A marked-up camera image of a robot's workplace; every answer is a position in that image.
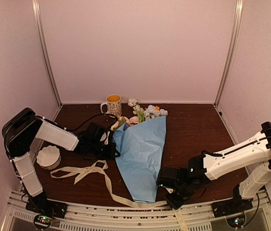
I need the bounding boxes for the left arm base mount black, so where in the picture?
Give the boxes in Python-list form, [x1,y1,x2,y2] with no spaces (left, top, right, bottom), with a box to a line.
[21,190,68,231]

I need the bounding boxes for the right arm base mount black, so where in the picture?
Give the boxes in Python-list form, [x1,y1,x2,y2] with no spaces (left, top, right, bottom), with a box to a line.
[211,185,253,218]

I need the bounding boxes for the right vertical aluminium rail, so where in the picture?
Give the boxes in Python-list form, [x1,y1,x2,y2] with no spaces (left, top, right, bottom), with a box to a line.
[214,0,244,108]

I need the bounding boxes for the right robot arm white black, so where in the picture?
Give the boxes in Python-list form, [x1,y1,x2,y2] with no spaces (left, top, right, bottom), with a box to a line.
[157,122,271,213]

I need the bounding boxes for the floral mug yellow inside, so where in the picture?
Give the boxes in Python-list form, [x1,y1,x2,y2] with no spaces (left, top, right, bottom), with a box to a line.
[100,94,122,118]

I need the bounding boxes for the blue tissue paper sheet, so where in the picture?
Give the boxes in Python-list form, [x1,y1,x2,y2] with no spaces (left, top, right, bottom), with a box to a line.
[113,116,167,204]

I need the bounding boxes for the white small fake flower stem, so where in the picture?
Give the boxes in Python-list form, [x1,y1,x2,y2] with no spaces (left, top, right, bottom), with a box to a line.
[128,98,145,122]

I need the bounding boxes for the pink fake flower stem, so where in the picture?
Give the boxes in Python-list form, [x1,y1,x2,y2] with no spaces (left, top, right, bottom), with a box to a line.
[128,116,140,126]

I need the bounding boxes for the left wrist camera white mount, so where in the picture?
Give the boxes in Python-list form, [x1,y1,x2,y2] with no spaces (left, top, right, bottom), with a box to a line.
[100,131,110,145]

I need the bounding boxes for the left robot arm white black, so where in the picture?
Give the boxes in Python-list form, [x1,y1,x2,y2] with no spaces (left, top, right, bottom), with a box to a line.
[1,107,121,214]

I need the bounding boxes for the vertical aluminium rail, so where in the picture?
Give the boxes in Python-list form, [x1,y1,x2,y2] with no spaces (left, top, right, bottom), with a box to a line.
[32,0,62,107]
[214,0,244,108]

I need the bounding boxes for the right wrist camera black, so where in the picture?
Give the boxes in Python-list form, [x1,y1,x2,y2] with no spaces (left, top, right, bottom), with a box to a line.
[157,167,181,192]

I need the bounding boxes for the scalloped white bowl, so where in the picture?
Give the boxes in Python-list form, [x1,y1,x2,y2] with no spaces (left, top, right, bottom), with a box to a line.
[37,145,61,170]

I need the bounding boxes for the front aluminium frame rail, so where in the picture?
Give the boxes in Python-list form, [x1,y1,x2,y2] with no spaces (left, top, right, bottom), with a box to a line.
[0,190,271,231]

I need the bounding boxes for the left vertical aluminium rail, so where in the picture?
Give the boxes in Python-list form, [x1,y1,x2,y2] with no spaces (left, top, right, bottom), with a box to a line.
[32,0,62,107]

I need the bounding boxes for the cream printed ribbon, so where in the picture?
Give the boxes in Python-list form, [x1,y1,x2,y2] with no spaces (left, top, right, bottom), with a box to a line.
[50,160,189,231]

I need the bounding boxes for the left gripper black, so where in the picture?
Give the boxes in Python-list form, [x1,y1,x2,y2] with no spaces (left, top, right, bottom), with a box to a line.
[89,140,120,160]

